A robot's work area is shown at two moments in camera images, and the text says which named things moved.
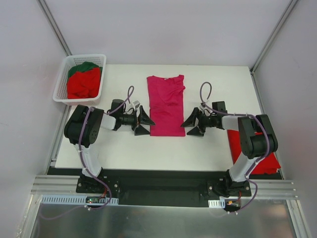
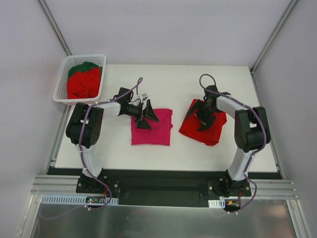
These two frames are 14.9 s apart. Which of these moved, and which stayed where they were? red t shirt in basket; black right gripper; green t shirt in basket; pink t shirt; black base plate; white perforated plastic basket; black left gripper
Moved: black left gripper; black right gripper; pink t shirt
Stayed: green t shirt in basket; red t shirt in basket; white perforated plastic basket; black base plate
